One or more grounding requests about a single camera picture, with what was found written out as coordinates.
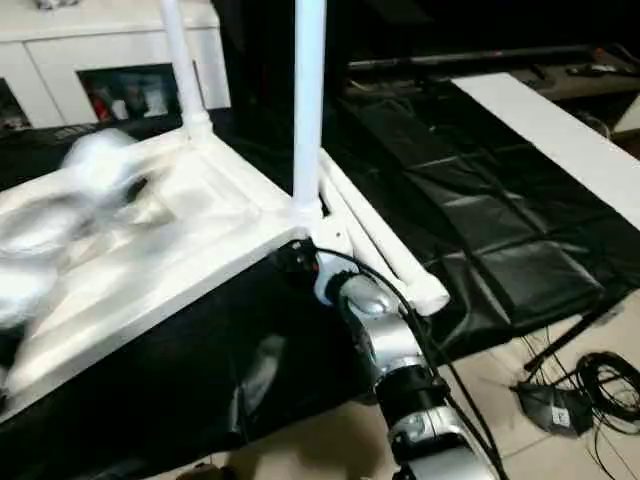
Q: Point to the white plastic table leg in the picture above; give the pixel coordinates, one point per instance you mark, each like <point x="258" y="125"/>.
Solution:
<point x="180" y="60"/>
<point x="395" y="250"/>
<point x="308" y="100"/>
<point x="345" y="205"/>

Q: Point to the white plastic table top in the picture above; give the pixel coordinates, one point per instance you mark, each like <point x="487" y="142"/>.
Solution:
<point x="190" y="220"/>

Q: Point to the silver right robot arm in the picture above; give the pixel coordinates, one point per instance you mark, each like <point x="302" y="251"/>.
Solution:
<point x="385" y="340"/>

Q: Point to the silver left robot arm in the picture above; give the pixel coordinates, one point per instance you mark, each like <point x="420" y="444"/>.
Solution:
<point x="50" y="230"/>

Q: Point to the black work mat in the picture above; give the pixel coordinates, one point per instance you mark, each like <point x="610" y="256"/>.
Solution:
<point x="480" y="200"/>

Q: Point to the dark cabinet with yellow label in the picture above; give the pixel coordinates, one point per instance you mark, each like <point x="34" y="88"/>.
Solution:
<point x="290" y="40"/>

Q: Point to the small red bottle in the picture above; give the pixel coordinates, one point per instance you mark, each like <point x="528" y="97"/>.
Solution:
<point x="100" y="104"/>

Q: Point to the black horizontal bar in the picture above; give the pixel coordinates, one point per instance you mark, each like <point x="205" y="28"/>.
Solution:
<point x="460" y="57"/>

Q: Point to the black stand with white label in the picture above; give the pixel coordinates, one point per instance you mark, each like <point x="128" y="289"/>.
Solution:
<point x="555" y="405"/>

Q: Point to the white flat board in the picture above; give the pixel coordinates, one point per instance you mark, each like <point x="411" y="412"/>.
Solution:
<point x="560" y="130"/>

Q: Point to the white cabinet with glass doors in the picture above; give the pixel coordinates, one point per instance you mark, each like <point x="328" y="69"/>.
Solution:
<point x="100" y="40"/>

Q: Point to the small grey metal object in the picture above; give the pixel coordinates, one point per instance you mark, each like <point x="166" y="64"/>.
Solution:
<point x="52" y="3"/>

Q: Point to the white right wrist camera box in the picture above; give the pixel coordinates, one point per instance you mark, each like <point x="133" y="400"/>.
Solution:
<point x="332" y="260"/>

